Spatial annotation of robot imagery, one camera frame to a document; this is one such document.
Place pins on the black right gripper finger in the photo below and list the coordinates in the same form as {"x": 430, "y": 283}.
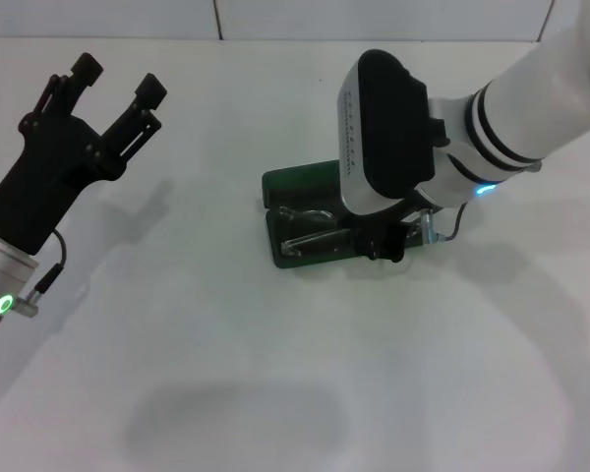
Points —
{"x": 366, "y": 246}
{"x": 394, "y": 243}

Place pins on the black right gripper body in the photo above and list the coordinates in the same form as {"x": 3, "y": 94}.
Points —
{"x": 373, "y": 221}

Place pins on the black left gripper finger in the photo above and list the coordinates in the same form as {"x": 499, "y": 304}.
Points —
{"x": 151, "y": 91}
{"x": 87, "y": 68}

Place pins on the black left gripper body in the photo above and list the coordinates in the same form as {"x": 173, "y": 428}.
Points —
{"x": 54, "y": 167}

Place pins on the clear white glasses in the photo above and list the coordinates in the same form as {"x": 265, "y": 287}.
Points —
{"x": 300, "y": 243}

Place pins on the green glasses case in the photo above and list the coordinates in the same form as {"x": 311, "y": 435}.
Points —
{"x": 295, "y": 179}

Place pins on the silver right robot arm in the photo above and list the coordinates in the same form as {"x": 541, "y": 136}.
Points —
{"x": 521, "y": 113}

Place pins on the silver right wrist connector plug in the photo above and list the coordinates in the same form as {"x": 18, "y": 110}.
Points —
{"x": 429, "y": 226}

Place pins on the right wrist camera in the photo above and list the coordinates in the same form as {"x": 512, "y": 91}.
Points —
{"x": 393, "y": 128}

